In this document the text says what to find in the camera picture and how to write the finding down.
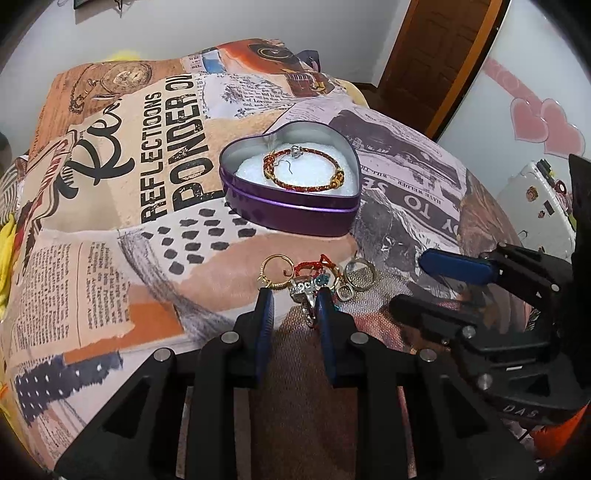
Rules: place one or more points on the dark blue cloth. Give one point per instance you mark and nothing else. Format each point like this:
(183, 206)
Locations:
(308, 57)

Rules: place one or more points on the blue bead charm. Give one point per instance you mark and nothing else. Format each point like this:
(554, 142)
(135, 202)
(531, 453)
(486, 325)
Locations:
(323, 279)

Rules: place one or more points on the silver earring hook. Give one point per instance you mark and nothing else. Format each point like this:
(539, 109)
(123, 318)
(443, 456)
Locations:
(282, 165)

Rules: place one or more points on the printed blanket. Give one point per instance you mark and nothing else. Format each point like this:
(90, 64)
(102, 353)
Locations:
(138, 230)

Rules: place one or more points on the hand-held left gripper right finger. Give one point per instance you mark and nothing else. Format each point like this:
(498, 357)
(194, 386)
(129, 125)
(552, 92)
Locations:
(326, 332)

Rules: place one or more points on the purple heart-shaped tin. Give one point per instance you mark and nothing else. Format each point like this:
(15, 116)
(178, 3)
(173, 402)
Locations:
(286, 212)

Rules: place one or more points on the white case with stickers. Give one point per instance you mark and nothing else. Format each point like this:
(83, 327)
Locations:
(531, 207)

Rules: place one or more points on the yellow bed sheet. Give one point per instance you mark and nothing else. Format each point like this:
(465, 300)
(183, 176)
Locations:
(358, 94)

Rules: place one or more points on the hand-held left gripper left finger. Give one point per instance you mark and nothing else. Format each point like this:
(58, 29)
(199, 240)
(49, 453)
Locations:
(265, 325)

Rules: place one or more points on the orange cloth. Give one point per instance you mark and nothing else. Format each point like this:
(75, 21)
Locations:
(565, 434)

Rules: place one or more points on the wooden door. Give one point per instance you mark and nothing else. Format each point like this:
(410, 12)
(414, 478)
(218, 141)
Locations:
(434, 60)

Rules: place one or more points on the dark wall-mounted screen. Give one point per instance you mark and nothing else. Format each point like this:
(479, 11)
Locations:
(85, 3)

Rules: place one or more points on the yellow cloth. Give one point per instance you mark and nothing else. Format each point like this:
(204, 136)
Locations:
(8, 258)

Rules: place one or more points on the pink heart wall stickers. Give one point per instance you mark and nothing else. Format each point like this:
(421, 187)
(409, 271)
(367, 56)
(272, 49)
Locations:
(545, 124)

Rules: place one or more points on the striped cloth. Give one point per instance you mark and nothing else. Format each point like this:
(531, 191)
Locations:
(10, 184)

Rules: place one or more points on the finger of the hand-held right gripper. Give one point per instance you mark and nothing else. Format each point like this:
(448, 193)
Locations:
(429, 314)
(455, 266)

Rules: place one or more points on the yellow pillow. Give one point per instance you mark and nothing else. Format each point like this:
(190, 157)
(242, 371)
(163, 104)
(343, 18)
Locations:
(123, 54)

